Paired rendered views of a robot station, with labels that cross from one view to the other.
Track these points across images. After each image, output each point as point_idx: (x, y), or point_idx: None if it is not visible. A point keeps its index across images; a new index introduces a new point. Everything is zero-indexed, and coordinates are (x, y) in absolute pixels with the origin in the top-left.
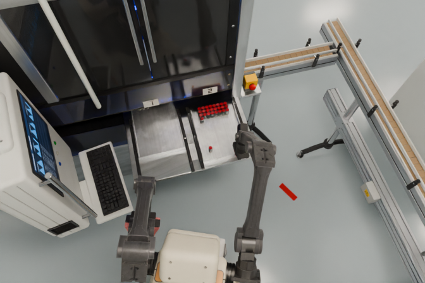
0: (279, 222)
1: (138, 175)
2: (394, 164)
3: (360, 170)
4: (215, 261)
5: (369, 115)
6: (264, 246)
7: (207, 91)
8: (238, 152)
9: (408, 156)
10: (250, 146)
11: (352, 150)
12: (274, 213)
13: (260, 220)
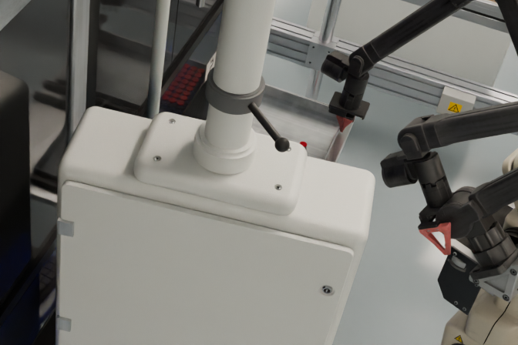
0: (378, 284)
1: (402, 128)
2: (475, 15)
3: (412, 92)
4: None
5: None
6: (404, 332)
7: (209, 69)
8: (355, 106)
9: None
10: None
11: (377, 77)
12: (357, 281)
13: (355, 308)
